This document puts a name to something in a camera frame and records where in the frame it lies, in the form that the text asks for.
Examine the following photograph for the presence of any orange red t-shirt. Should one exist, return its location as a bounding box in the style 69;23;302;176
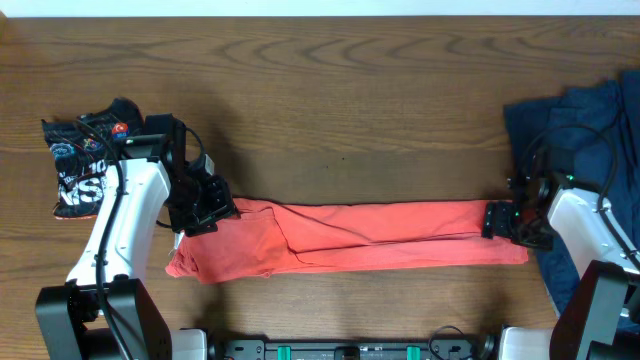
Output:
165;198;528;284

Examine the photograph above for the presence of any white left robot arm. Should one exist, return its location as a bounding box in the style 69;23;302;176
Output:
35;134;236;359

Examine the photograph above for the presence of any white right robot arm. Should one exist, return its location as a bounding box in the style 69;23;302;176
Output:
482;172;639;359

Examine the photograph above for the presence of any dark blue denim garment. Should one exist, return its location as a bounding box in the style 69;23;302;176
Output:
502;68;640;334

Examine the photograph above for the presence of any black printed folded shirt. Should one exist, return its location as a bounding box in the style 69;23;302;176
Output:
41;98;143;219

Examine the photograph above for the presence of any black coiled base cable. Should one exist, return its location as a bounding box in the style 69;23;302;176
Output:
426;326;476;360

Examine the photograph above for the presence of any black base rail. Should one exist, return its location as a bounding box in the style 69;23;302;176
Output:
210;335;497;360

